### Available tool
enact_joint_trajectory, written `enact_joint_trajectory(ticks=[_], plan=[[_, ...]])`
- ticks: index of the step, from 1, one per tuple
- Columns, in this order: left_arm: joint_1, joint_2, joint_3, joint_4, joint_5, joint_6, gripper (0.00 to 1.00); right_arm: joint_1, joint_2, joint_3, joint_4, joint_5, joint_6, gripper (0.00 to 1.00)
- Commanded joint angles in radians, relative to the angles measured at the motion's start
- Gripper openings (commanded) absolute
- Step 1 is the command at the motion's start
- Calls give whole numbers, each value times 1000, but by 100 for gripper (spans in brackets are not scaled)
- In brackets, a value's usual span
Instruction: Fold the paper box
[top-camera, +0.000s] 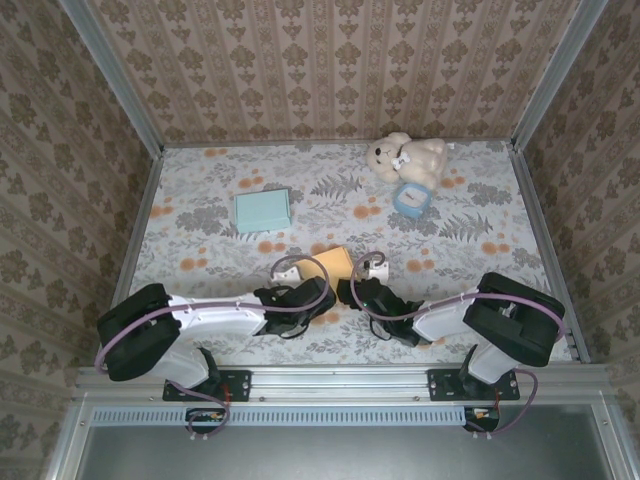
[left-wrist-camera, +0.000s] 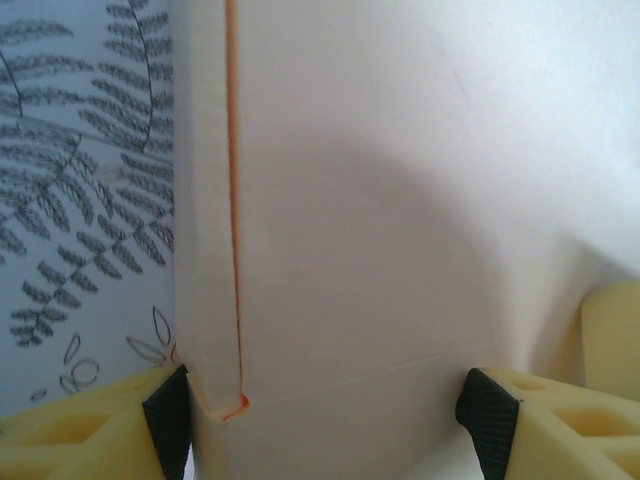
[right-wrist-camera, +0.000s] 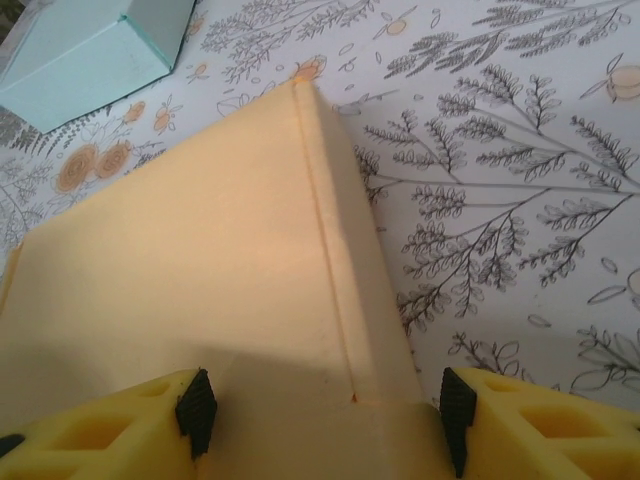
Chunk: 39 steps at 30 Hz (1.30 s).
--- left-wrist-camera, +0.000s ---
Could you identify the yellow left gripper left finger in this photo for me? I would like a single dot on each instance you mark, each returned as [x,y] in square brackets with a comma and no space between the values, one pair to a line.
[75,435]

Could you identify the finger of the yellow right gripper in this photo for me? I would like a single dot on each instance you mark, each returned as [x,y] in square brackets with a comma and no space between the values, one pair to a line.
[615,335]

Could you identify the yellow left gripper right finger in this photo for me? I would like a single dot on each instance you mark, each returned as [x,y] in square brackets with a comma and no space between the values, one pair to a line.
[575,430]

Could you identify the orange paper box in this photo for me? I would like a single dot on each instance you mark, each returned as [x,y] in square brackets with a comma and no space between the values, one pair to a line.
[375,200]

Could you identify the floral table mat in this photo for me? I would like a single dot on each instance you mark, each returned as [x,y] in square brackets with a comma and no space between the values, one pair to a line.
[75,200]

